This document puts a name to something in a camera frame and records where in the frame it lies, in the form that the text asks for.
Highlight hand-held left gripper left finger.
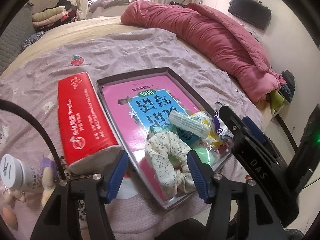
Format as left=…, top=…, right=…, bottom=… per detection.
left=37, top=150, right=129, bottom=240

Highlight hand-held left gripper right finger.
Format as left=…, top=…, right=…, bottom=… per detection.
left=187, top=150, right=275, bottom=240

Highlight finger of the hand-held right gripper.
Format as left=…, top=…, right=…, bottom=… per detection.
left=219, top=106, right=251, bottom=146
left=241, top=116, right=266, bottom=146

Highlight silver foil packet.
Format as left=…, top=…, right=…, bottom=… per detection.
left=213, top=101, right=235, bottom=141

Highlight yellow packet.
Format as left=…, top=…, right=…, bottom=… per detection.
left=191, top=112, right=227, bottom=153

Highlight green sponge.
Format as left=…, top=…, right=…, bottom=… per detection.
left=197, top=147, right=221, bottom=166

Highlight leopard print scrunchie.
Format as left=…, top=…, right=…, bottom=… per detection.
left=62, top=164, right=93, bottom=221

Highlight floral white scrunchie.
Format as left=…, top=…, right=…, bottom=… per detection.
left=144, top=132, right=201, bottom=198

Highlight beige plush bunny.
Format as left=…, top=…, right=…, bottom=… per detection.
left=5, top=152, right=63, bottom=206

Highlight grey shallow box tray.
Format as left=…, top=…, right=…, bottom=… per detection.
left=97, top=67, right=233, bottom=211

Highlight beige makeup sponge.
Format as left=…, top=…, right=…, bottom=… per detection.
left=0, top=199, right=21, bottom=232

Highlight green pillow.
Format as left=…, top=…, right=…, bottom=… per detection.
left=267, top=90, right=285, bottom=110

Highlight dark clothes on stool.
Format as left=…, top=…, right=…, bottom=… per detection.
left=280, top=69, right=296, bottom=103

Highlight pink book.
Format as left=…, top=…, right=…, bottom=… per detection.
left=102, top=73, right=225, bottom=203

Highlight red tissue pack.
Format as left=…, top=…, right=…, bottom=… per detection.
left=57, top=72, right=121, bottom=173

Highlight pink quilt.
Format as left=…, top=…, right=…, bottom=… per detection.
left=120, top=0, right=286, bottom=103

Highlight white pill bottle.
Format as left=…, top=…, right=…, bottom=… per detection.
left=0, top=153, right=45, bottom=194

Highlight bed with beige sheet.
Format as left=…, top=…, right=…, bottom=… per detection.
left=0, top=16, right=275, bottom=140

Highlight dark floral cloth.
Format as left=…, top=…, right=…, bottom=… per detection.
left=21, top=31, right=46, bottom=51

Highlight grey quilted headboard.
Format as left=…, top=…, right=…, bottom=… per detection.
left=0, top=2, right=36, bottom=77

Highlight clothes on window sill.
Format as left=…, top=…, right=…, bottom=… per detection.
left=89, top=0, right=148, bottom=13

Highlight pile of folded clothes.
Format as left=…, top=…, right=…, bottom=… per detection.
left=32, top=6, right=77, bottom=28

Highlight black cable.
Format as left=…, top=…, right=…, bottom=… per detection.
left=0, top=99, right=68, bottom=182

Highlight black wall television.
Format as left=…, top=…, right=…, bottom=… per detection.
left=227, top=0, right=272, bottom=31

